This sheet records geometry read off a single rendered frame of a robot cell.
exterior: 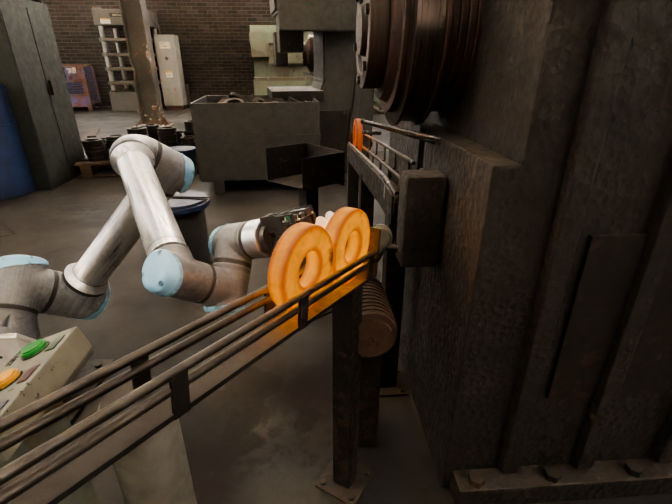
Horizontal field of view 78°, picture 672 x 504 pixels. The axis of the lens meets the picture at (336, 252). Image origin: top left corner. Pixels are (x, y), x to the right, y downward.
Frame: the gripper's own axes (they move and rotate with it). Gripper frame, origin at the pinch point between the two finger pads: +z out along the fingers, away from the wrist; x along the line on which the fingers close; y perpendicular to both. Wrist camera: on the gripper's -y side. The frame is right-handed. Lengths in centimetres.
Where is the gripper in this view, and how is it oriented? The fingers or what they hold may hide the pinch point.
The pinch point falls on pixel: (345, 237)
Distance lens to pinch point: 83.8
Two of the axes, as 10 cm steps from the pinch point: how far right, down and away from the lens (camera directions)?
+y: -2.6, -9.3, -2.5
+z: 8.2, -0.8, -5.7
